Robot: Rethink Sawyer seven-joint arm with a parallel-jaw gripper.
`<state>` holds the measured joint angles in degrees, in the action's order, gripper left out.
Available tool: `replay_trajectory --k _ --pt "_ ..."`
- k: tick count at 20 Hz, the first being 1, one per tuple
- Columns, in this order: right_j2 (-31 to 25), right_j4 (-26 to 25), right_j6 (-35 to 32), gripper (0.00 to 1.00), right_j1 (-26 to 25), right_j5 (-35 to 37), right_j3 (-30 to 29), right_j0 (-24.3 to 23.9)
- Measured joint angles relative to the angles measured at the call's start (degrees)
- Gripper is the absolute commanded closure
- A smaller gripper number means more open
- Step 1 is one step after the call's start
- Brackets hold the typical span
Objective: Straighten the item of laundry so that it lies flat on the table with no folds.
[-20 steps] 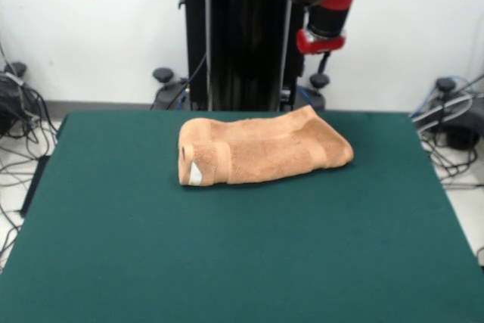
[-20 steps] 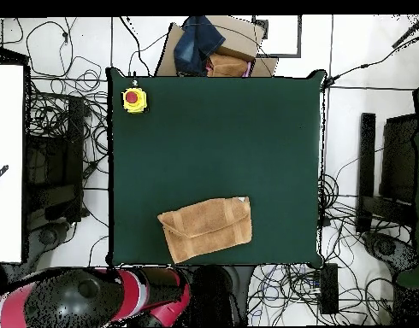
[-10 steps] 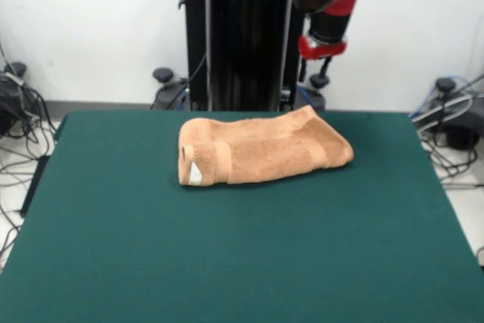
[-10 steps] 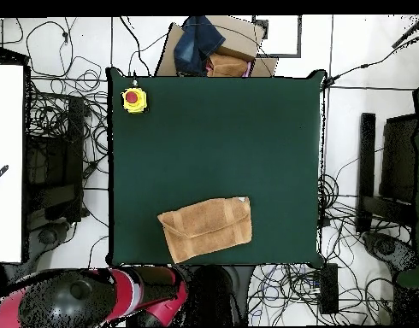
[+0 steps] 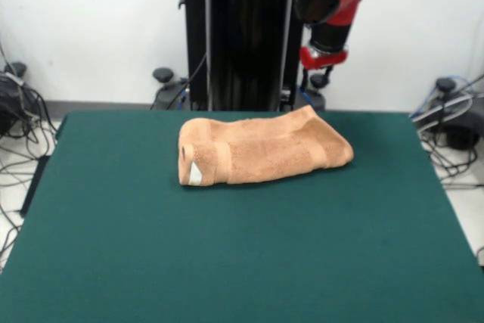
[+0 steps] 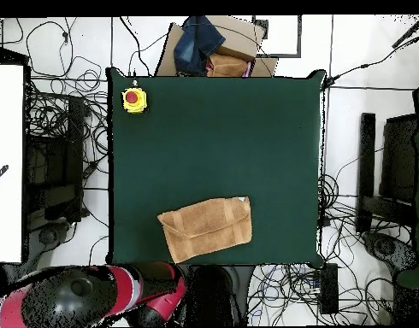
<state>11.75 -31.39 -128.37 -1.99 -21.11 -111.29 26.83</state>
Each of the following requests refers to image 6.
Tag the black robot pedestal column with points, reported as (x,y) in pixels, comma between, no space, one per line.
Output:
(211,297)

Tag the black flat bar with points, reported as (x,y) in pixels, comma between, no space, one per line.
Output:
(367,153)

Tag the dark green tablecloth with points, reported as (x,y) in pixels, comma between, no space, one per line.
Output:
(213,136)

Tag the black rod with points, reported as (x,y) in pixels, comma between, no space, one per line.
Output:
(409,32)

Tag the pink cloth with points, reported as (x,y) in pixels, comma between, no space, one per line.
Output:
(247,70)

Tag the tan terry towel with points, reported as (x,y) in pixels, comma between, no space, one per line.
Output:
(206,229)

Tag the black pedestal foot with knob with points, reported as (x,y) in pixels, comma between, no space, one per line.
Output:
(243,290)

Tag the brown cardboard box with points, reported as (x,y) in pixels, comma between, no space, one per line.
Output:
(240,37)

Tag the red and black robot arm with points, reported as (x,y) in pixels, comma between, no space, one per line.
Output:
(93,294)

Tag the white table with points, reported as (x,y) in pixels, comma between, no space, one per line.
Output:
(7,136)

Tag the yellow emergency stop button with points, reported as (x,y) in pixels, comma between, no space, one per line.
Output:
(134,100)

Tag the blue denim jeans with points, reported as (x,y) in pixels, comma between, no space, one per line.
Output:
(195,44)

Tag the black power box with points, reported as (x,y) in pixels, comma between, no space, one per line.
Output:
(330,290)

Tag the black square frame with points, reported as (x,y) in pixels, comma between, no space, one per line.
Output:
(281,55)

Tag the black stand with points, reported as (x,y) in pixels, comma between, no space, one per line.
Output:
(397,153)

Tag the black equipment rack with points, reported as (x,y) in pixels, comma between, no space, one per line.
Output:
(55,164)

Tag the brown folded cloth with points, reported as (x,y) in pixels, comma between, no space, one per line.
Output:
(226,66)

